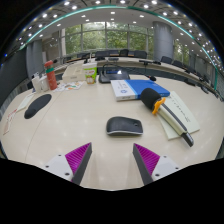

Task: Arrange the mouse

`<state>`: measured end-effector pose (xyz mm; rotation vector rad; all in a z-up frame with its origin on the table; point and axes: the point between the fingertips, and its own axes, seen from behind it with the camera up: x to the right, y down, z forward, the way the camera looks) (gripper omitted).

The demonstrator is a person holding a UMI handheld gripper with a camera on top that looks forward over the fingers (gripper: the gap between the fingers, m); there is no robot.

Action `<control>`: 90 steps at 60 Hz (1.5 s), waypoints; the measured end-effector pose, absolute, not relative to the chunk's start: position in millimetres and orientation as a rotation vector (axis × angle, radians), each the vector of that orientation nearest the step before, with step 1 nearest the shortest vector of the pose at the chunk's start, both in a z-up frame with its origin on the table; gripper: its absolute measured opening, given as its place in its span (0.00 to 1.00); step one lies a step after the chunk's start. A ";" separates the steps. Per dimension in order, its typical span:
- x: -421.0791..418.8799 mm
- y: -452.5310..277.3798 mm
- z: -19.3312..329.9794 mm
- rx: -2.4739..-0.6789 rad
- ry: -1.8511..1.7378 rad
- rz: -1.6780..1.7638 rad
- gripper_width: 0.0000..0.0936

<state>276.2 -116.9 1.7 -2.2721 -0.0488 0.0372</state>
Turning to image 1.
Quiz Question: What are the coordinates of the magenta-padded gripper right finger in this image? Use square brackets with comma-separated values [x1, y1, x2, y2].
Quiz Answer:
[132, 142, 183, 186]

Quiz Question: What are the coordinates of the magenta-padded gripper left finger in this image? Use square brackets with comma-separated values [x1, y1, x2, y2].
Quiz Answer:
[43, 142, 93, 186]

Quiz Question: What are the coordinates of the black computer mouse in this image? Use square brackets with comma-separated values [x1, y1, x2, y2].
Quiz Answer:
[105, 115, 144, 137]

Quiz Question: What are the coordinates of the black mouse pad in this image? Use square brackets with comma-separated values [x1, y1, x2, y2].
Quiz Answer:
[23, 93, 53, 120]

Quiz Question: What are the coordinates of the pale green booklet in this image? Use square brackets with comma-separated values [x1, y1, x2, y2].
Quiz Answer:
[156, 90, 201, 141]

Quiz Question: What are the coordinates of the blue and white book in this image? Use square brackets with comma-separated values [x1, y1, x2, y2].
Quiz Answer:
[110, 79, 171, 102]

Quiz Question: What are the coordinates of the colourful sticker sheet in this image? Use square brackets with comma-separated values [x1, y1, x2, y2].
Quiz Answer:
[54, 80, 86, 93]

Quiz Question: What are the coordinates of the red and white leaflet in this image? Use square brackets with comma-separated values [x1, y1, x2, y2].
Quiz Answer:
[3, 109, 18, 136]

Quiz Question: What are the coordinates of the white document with red header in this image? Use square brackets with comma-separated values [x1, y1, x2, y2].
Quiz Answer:
[16, 93, 35, 113]

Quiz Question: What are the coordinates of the white lidded mug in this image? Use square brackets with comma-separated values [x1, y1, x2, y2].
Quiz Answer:
[39, 74, 51, 93]

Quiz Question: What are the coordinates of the stack of white paper cups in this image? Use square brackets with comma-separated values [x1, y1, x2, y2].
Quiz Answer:
[31, 72, 42, 94]

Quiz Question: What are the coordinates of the red bottle with green band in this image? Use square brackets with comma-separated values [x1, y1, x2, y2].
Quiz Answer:
[43, 60, 59, 91]

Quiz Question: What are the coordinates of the green printed paper cup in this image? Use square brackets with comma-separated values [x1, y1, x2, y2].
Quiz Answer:
[82, 62, 99, 85]

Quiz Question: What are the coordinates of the dark conference microphone unit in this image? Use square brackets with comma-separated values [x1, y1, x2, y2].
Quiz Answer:
[98, 62, 157, 84]

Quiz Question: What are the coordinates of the group of dark office chairs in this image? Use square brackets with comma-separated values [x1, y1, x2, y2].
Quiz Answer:
[63, 49, 221, 98]

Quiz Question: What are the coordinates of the group of ceiling lights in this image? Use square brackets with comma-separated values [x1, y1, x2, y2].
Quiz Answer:
[16, 0, 224, 68]

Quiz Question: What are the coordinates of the handheld microphone with orange ring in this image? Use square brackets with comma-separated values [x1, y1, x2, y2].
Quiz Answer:
[139, 87, 195, 148]

